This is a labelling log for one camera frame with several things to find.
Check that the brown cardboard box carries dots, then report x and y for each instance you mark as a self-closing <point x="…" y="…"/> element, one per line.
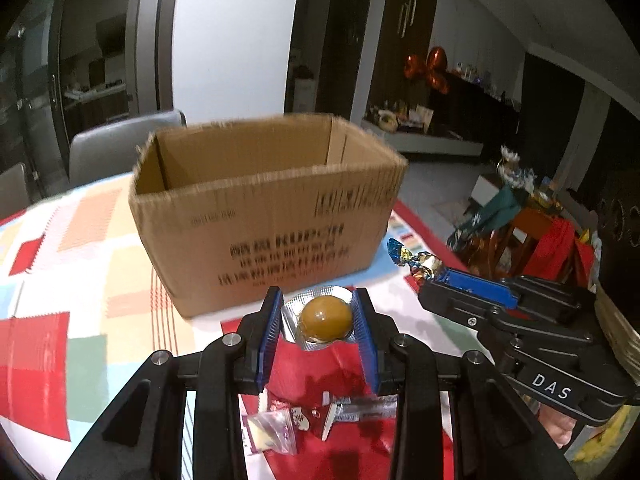
<point x="250" y="220"/>

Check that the red foil balloons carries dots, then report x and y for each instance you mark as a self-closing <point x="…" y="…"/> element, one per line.
<point x="430" y="67"/>

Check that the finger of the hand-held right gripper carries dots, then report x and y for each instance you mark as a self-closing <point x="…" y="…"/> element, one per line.
<point x="480" y="284"/>
<point x="460" y="310"/>

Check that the silver bar packet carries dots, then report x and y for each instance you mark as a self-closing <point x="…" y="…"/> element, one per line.
<point x="360" y="407"/>

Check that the brown egg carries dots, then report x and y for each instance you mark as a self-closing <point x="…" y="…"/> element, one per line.
<point x="325" y="317"/>

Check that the colourful checked tablecloth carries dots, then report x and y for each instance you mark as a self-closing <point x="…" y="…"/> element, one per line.
<point x="60" y="350"/>

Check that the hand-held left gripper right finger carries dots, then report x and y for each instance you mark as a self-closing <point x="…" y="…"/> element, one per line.
<point x="367" y="342"/>

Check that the brown wooden chair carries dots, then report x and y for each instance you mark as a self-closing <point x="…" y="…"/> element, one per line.
<point x="505" y="245"/>

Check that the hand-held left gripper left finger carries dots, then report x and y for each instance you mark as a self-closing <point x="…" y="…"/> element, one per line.
<point x="267" y="340"/>

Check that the dark interior door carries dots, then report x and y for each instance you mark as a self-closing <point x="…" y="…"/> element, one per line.
<point x="345" y="50"/>

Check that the green cloth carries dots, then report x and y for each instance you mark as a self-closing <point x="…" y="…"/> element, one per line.
<point x="487" y="215"/>

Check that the person's right hand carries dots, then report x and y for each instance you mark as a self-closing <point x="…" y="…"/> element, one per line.
<point x="560" y="427"/>

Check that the white lotus ornament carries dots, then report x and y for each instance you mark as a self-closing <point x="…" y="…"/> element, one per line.
<point x="511" y="167"/>

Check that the dark low cabinet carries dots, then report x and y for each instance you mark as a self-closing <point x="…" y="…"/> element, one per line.
<point x="475" y="110"/>

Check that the white low sideboard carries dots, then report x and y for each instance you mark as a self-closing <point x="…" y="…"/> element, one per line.
<point x="440" y="142"/>

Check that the dark framed glass sliding door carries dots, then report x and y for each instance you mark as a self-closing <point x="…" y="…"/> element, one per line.
<point x="30" y="110"/>

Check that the tall dark cabinet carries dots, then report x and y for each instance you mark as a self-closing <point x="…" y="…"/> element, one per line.
<point x="412" y="30"/>

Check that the pink clear snack packet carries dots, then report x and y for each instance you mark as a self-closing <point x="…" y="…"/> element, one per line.
<point x="270" y="430"/>

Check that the blue gold candy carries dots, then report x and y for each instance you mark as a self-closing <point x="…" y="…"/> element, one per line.
<point x="417" y="262"/>

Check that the red cloth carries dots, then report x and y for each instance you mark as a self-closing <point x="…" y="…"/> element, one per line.
<point x="555" y="250"/>

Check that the grey dining chair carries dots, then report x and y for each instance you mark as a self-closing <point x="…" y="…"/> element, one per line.
<point x="12" y="192"/>
<point x="120" y="145"/>

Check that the silver refrigerator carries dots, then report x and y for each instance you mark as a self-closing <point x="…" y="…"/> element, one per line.
<point x="150" y="35"/>

